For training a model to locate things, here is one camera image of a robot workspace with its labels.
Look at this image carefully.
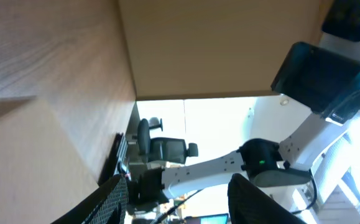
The black office chair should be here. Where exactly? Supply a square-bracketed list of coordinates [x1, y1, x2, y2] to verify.
[129, 119, 199, 164]

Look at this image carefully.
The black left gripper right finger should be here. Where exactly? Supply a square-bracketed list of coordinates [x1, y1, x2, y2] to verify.
[228, 174, 305, 224]

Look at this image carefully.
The laptop screen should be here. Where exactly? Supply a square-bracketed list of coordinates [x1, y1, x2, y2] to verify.
[185, 213, 229, 224]

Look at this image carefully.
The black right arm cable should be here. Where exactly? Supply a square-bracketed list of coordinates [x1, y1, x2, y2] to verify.
[150, 167, 319, 224]

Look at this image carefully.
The brown cardboard box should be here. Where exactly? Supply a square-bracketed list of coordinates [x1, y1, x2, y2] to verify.
[119, 0, 332, 100]

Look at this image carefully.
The black aluminium frame rail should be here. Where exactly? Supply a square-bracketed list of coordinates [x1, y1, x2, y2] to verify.
[105, 133, 128, 180]

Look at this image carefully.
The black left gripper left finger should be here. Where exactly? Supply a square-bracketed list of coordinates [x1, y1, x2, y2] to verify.
[52, 175, 129, 224]

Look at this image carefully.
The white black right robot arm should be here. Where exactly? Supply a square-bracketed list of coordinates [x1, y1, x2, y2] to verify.
[128, 1, 360, 217]

